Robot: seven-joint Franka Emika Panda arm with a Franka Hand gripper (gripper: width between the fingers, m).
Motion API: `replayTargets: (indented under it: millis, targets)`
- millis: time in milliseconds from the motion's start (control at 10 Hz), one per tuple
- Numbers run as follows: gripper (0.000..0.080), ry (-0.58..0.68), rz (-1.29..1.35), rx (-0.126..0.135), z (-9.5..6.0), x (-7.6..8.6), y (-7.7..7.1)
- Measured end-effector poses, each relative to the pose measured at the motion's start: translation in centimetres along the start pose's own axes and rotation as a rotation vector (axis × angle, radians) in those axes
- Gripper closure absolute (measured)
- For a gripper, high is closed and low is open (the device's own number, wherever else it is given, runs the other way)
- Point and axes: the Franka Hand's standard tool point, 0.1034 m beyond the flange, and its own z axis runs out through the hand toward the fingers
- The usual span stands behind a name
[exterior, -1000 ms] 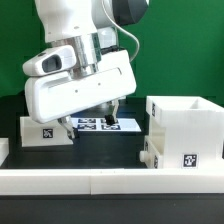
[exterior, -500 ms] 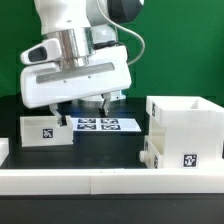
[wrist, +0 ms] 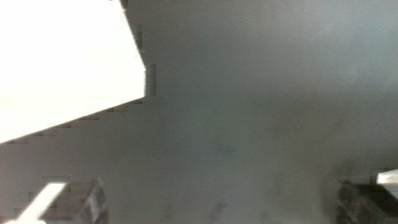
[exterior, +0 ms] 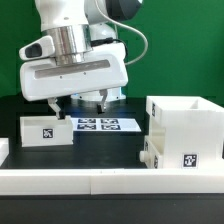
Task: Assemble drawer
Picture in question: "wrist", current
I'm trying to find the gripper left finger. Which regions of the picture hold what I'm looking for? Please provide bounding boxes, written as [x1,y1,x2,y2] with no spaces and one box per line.
[11,179,109,224]

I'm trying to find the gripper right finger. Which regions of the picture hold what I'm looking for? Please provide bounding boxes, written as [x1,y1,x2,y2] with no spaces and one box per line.
[335,169,398,224]

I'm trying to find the white drawer box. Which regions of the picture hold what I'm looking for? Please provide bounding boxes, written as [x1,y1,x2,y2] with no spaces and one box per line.
[0,0,146,144]

